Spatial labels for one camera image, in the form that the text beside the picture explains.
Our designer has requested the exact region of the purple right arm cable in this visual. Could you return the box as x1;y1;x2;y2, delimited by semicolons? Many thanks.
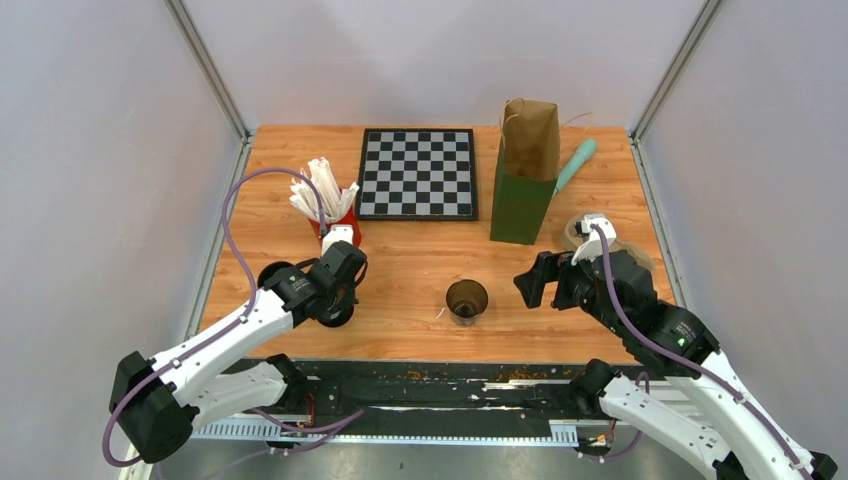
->
573;223;813;480

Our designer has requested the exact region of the red straw holder cup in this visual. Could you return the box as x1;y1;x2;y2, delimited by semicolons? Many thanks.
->
309;206;361;252

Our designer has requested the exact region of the green paper bag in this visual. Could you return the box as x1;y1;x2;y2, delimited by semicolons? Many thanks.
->
490;98;561;245

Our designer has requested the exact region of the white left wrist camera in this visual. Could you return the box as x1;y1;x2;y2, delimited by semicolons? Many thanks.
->
321;224;355;255

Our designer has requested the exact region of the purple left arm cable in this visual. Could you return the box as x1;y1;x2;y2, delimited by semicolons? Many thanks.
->
101;166;366;468

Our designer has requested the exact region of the mint green handle tool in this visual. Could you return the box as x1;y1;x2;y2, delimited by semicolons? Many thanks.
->
553;139;597;196

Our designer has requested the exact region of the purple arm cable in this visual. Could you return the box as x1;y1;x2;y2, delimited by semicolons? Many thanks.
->
101;166;366;468
573;223;813;480

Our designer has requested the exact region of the cardboard cup carrier tray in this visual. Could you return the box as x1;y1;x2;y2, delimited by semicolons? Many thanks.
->
561;211;655;273

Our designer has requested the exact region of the black white chessboard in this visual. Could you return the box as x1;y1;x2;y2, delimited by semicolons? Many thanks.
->
355;127;479;221

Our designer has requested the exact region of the clear brown plastic cup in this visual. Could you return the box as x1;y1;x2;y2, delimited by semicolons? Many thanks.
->
445;279;489;327

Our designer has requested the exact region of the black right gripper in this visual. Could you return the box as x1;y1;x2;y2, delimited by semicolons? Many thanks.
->
512;242;625;336

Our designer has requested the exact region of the white wrapped straws bundle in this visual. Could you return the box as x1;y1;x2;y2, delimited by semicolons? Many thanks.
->
289;157;360;225

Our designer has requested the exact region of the black lid stack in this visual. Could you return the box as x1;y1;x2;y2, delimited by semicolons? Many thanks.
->
312;304;355;328

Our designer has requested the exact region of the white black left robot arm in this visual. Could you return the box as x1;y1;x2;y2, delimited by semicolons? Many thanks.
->
107;241;367;464

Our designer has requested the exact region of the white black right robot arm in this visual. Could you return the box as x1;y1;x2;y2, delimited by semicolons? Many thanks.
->
514;251;838;479

